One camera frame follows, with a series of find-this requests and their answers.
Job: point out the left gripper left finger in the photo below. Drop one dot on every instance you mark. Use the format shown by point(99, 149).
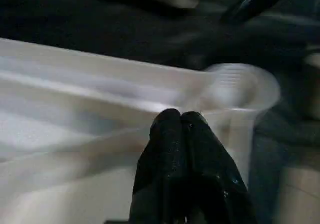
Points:
point(162, 174)

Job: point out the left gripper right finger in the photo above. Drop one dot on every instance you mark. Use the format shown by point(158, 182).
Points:
point(215, 184)

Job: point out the white plastic table top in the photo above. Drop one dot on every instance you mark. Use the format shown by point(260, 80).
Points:
point(75, 114)

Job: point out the black work mat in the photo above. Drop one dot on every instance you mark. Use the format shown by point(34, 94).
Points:
point(75, 18)

